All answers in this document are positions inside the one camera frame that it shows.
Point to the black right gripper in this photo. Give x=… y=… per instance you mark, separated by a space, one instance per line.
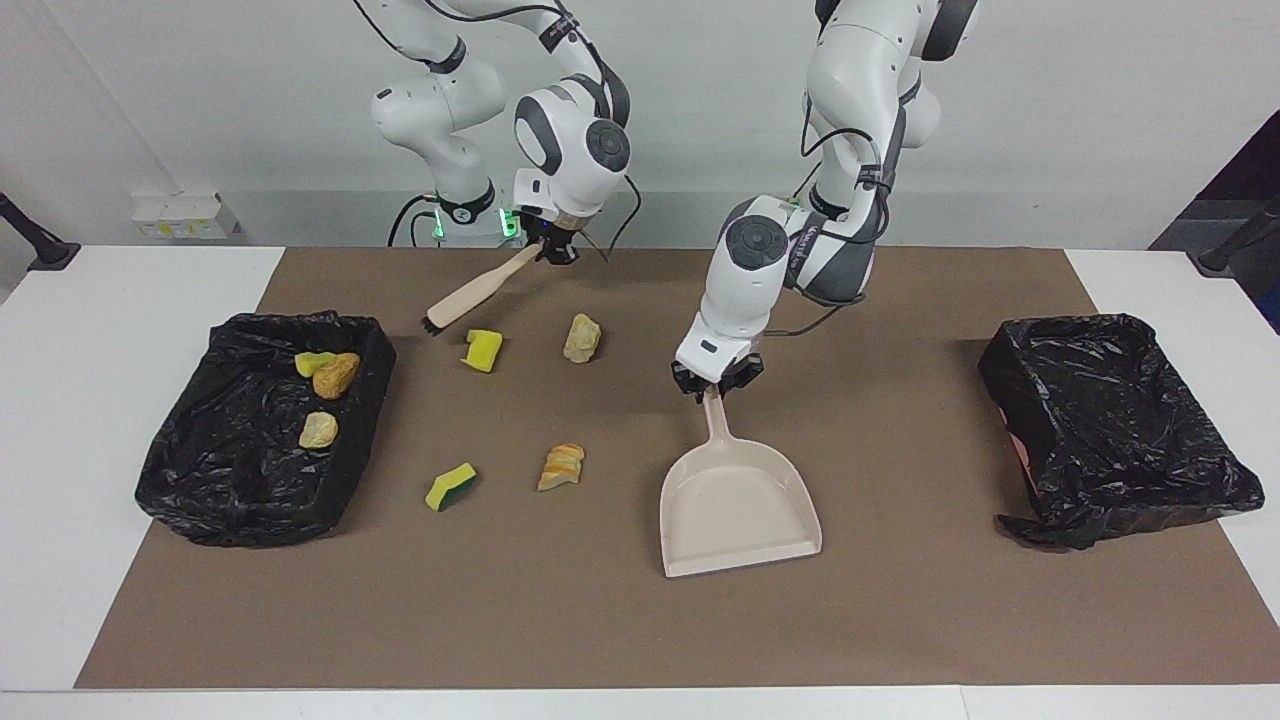
x=557 y=233

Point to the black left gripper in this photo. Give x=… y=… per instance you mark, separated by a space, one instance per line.
x=690 y=380

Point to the pale bread chunk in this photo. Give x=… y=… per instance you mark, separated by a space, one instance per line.
x=582 y=338

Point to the beige hand brush black bristles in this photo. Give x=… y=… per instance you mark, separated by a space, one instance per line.
x=470 y=295

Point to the beige plastic dustpan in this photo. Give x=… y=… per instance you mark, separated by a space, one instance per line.
x=735 y=510

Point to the plain yellow sponge piece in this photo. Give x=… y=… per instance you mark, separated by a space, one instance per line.
x=484 y=350

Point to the brown bread roll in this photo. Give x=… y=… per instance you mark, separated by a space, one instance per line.
x=336 y=376

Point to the green topped yellow sponge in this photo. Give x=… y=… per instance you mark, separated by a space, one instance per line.
x=308 y=363

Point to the orange striped bread piece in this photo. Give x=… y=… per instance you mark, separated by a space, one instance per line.
x=318 y=430

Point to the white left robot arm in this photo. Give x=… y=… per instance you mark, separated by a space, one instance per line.
x=750 y=280

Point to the black bag lined pink bin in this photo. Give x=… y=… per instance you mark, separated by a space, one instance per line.
x=1110 y=420

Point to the striped croissant piece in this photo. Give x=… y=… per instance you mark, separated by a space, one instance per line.
x=561 y=467

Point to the brown paper table mat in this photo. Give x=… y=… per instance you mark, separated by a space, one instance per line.
x=640 y=620

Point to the yellow green sponge block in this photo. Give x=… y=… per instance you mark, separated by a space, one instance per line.
x=451 y=487

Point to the dark background furniture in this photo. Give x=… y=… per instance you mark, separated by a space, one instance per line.
x=1250 y=160

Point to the white wall outlet box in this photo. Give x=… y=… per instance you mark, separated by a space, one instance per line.
x=185 y=215

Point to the black camera stand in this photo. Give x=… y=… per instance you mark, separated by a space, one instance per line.
x=35 y=240
x=1240 y=240

